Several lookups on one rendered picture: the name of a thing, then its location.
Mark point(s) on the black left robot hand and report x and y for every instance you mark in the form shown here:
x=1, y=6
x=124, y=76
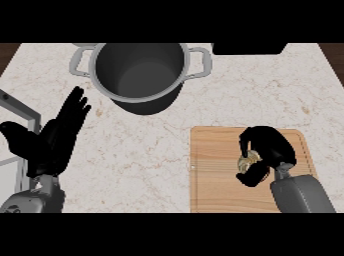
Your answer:
x=56, y=140

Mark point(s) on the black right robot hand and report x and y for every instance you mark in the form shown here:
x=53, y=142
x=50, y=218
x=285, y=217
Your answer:
x=271, y=146

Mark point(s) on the yellow cupcake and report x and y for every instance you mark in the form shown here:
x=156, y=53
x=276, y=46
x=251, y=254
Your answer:
x=248, y=162

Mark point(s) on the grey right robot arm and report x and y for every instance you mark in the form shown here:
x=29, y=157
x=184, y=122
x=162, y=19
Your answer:
x=300, y=191

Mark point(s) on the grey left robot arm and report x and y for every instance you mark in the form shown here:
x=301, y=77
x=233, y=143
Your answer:
x=34, y=197

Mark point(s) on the wooden cutting board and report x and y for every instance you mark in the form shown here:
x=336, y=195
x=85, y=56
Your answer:
x=218, y=173

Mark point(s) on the grey metal pot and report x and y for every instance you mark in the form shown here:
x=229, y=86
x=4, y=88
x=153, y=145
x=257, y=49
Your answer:
x=139, y=70

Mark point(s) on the black appliance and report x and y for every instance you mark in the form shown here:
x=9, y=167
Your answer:
x=248, y=48

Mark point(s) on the grey sink frame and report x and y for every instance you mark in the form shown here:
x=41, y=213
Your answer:
x=6, y=133

